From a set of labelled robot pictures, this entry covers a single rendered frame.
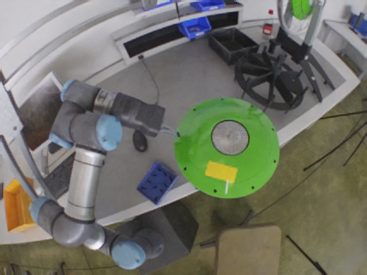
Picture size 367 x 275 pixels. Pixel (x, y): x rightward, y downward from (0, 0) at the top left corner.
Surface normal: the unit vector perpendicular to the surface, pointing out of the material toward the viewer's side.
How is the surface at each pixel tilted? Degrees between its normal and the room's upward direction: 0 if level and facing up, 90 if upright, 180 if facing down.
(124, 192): 0
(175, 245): 0
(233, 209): 0
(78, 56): 90
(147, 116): 32
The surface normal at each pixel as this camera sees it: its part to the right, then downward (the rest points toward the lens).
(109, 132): 0.98, 0.04
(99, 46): 0.40, 0.81
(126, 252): -0.05, -0.40
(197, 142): -0.32, -0.36
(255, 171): 0.06, -0.11
